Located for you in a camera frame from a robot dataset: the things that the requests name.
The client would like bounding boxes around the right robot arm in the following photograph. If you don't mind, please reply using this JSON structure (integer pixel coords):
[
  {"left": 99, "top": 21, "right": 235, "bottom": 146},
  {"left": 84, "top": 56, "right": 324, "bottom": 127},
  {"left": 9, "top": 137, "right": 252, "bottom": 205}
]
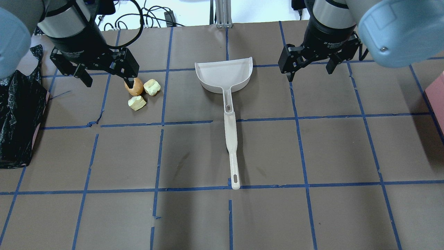
[{"left": 278, "top": 0, "right": 444, "bottom": 82}]

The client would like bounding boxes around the pink bin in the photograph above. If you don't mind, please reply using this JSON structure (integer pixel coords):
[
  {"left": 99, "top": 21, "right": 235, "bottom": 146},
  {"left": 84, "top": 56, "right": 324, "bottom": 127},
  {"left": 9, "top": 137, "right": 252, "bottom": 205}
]
[{"left": 425, "top": 72, "right": 444, "bottom": 133}]

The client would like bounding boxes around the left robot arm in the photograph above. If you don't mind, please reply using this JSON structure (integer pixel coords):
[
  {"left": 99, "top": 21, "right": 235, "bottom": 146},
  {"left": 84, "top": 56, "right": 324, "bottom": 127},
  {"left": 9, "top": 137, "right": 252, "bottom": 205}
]
[{"left": 0, "top": 0, "right": 143, "bottom": 89}]

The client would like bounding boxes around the black cables bundle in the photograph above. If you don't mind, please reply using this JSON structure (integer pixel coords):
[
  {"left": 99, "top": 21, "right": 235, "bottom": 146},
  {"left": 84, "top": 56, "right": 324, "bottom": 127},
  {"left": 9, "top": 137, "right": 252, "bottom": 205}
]
[{"left": 99, "top": 0, "right": 186, "bottom": 32}]

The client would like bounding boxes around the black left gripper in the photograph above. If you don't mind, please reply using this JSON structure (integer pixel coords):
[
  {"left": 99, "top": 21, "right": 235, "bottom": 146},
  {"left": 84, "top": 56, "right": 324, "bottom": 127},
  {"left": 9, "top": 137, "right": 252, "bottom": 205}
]
[{"left": 50, "top": 32, "right": 139, "bottom": 89}]

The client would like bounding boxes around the brown bread roll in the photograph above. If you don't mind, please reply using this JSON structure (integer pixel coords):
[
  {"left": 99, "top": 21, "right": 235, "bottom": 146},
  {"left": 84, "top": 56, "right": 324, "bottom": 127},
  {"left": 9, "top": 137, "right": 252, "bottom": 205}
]
[{"left": 123, "top": 77, "right": 144, "bottom": 96}]

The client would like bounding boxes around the yellow bread piece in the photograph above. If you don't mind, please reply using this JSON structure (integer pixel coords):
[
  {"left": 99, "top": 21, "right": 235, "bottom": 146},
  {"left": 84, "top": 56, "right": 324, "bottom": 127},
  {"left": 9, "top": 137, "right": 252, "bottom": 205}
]
[{"left": 143, "top": 79, "right": 161, "bottom": 96}]

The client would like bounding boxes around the black power adapter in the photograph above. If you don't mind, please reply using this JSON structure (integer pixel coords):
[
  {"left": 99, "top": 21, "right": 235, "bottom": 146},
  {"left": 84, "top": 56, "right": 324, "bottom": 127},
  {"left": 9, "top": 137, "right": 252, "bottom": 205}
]
[{"left": 164, "top": 10, "right": 177, "bottom": 27}]

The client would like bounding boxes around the white plastic dustpan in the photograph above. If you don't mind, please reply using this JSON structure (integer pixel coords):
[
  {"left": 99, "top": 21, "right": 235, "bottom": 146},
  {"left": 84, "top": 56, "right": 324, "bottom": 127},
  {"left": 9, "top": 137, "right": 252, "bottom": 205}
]
[{"left": 194, "top": 57, "right": 253, "bottom": 115}]

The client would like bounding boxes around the aluminium frame post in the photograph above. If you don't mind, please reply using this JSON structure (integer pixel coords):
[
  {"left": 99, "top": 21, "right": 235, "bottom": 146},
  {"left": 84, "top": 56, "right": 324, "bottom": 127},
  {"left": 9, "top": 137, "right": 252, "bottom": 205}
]
[{"left": 215, "top": 0, "right": 233, "bottom": 28}]

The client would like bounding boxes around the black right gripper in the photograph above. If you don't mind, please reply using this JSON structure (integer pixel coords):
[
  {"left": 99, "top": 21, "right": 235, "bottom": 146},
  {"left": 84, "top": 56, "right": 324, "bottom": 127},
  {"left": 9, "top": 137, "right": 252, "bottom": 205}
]
[{"left": 278, "top": 21, "right": 362, "bottom": 82}]

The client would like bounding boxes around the yellow torn bread chunk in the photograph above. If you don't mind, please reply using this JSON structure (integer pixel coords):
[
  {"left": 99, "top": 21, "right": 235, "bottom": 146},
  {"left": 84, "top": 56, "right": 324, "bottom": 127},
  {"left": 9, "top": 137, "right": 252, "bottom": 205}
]
[{"left": 127, "top": 95, "right": 147, "bottom": 111}]

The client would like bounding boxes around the black trash bag bin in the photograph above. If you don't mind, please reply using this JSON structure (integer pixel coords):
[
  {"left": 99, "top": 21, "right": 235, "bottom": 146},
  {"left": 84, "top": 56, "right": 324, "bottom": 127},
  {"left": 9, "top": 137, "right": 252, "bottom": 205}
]
[{"left": 0, "top": 44, "right": 49, "bottom": 169}]

